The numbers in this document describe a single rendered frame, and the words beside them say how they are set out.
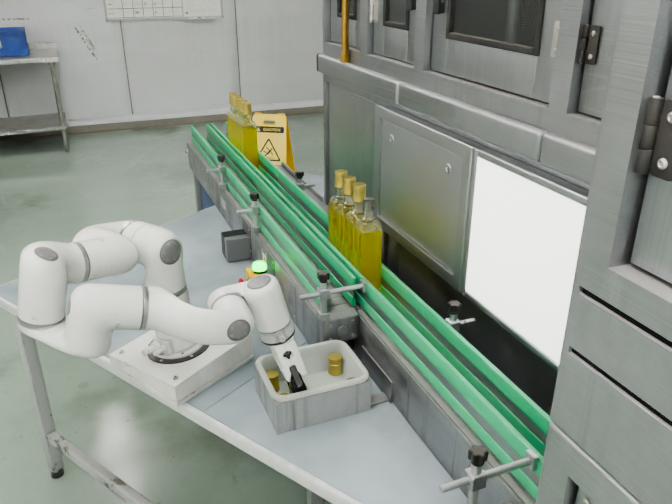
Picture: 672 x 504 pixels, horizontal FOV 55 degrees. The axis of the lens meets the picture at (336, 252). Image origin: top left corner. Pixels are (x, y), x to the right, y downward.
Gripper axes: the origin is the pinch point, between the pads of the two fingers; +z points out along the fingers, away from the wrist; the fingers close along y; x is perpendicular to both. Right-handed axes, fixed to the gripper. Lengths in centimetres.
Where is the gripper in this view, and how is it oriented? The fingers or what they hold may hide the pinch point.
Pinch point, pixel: (297, 386)
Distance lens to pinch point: 146.4
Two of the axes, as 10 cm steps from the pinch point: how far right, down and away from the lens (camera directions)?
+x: -9.0, 3.8, -2.1
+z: 2.4, 8.4, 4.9
